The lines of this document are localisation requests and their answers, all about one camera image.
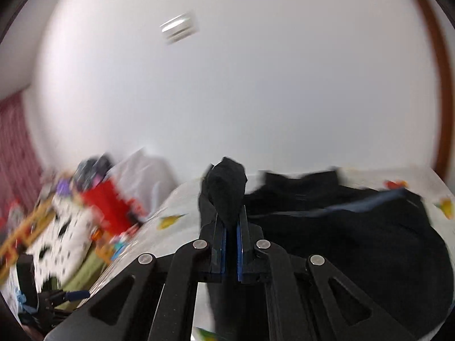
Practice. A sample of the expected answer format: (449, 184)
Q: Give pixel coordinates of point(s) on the white wall vent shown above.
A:
(179, 27)

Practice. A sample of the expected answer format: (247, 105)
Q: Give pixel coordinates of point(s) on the red paper bag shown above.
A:
(106, 202)

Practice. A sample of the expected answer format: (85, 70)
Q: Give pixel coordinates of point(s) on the white black-dotted cloth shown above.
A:
(67, 227)

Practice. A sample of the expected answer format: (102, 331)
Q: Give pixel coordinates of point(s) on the purple item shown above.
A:
(64, 188)

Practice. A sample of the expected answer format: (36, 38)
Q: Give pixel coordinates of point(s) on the red patterned curtain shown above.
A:
(17, 149)

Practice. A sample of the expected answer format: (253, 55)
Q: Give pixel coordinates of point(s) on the black checked cloth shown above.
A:
(92, 170)

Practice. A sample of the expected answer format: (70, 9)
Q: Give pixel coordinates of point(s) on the green mat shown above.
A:
(85, 270)

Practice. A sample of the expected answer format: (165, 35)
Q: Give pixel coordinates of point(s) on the black jacket with white stripes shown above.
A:
(355, 248)

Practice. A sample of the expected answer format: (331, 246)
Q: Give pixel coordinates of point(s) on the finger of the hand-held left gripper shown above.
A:
(76, 295)

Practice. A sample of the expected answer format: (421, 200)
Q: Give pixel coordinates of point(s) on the yellow wooden frame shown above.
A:
(25, 231)

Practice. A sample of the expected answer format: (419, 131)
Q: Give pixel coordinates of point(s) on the white fruit print bed sheet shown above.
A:
(170, 202)

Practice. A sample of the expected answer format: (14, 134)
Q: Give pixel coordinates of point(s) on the blue-grey garment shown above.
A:
(369, 202)

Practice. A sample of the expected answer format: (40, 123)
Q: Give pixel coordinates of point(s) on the brown wooden door frame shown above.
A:
(442, 113)

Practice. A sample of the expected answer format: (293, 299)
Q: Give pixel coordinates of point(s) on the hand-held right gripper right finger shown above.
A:
(240, 248)

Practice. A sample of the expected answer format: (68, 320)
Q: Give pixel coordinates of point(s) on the white plastic bag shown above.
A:
(149, 174)

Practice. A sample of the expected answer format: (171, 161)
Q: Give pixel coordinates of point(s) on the orange packets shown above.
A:
(113, 243)

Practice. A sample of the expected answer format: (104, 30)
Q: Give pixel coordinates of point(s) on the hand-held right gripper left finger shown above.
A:
(222, 248)

